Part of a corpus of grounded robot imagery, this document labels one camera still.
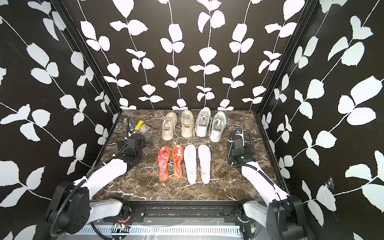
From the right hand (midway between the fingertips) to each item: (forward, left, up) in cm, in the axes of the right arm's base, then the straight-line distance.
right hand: (241, 140), depth 85 cm
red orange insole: (-2, +47, -15) cm, 50 cm away
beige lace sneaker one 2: (+21, +33, -11) cm, 41 cm away
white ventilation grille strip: (-42, +68, -15) cm, 81 cm away
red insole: (0, +39, -14) cm, 41 cm away
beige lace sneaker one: (+18, +46, -9) cm, 50 cm away
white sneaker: (+23, +22, -10) cm, 33 cm away
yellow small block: (+23, +68, -12) cm, 73 cm away
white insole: (-4, +30, -14) cm, 33 cm away
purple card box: (+18, +65, -13) cm, 69 cm away
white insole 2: (-1, +21, -15) cm, 25 cm away
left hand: (+1, +64, +2) cm, 64 cm away
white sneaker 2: (+18, +11, -6) cm, 22 cm away
